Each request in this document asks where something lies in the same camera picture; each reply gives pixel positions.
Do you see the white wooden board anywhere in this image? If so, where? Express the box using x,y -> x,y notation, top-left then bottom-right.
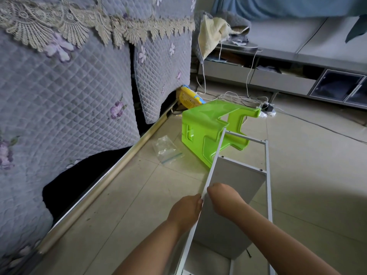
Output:
208,156 -> 268,205
192,194 -> 269,261

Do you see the grey marble TV cabinet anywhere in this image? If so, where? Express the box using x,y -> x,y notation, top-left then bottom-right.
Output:
198,43 -> 367,109

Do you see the green plastic stool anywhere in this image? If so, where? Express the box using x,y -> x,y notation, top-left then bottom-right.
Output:
181,99 -> 261,168

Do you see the grey textured furniture cover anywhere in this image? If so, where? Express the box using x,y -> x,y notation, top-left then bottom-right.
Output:
0,0 -> 198,267

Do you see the person's left forearm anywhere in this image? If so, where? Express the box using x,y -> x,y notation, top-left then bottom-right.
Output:
115,220 -> 184,275

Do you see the blue cloth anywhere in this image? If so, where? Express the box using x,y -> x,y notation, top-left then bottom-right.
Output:
212,0 -> 367,44

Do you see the white power strip with plugs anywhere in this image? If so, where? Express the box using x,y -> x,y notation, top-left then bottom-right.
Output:
259,101 -> 277,117

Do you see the clear plastic screw bag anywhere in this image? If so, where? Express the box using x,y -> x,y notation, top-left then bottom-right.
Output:
152,134 -> 184,165

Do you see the tangle of white cables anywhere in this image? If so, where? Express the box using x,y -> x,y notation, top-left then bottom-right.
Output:
195,40 -> 276,117

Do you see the person's left hand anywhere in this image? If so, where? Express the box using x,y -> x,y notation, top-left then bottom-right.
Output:
166,193 -> 204,234

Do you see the pile of pale cloth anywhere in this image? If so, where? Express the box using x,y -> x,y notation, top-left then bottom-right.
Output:
195,11 -> 251,61

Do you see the long dark cable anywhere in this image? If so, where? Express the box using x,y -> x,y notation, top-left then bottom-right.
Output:
275,108 -> 367,145

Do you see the person's right hand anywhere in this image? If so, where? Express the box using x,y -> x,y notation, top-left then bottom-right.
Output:
206,183 -> 248,221

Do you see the yellow plastic basket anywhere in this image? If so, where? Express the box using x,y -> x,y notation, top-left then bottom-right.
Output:
176,86 -> 204,110

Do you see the chrome metal base rail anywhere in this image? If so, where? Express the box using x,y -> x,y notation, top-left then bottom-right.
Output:
37,103 -> 179,256

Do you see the person's right forearm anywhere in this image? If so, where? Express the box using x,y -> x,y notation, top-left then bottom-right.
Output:
229,204 -> 342,275

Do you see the white metal frame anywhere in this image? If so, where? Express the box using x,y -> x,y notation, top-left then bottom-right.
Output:
172,129 -> 277,275

